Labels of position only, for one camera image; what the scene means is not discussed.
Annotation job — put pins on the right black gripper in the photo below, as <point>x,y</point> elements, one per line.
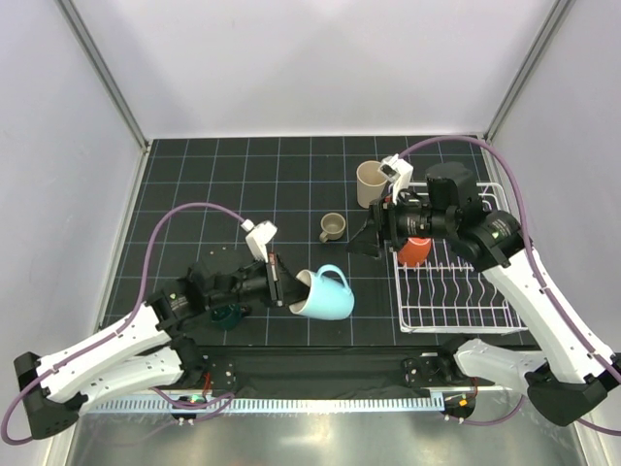
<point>381,225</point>

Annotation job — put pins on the left aluminium frame post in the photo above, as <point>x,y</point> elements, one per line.
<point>74,19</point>

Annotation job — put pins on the dark green mug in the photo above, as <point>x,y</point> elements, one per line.
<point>226,318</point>

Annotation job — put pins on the right aluminium frame post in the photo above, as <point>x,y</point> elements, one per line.
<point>544,37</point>

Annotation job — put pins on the black grid mat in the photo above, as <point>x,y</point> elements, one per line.
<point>191,196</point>

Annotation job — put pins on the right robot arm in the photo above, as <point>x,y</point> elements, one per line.
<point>574,370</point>

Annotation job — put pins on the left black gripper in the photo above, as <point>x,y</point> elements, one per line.
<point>288,282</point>

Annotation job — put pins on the orange mug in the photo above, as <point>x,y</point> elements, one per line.
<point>414,252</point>

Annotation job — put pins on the light blue mug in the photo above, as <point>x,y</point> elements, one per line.
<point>329,298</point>

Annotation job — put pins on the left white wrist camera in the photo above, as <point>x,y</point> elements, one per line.
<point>258,236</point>

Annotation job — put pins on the white slotted cable duct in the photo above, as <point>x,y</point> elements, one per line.
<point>154,404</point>

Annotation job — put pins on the aluminium frame post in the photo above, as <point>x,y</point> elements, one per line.
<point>74,19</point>
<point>544,37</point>

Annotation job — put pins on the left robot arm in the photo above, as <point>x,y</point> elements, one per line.
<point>152,346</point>

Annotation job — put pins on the tall beige cup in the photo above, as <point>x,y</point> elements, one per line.
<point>370,183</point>

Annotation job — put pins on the white wire dish rack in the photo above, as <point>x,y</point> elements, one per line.
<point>445,295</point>

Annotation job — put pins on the small grey-beige mug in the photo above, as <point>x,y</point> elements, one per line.
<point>332,227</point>

